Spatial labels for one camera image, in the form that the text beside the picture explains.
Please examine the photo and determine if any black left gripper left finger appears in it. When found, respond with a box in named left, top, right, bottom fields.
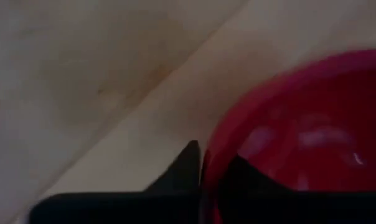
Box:
left=28, top=139, right=202, bottom=224

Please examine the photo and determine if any red bowl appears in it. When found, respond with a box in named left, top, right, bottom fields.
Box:
left=200, top=48, right=376, bottom=224

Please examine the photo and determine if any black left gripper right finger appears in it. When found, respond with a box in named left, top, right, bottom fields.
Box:
left=217, top=154, right=376, bottom=224

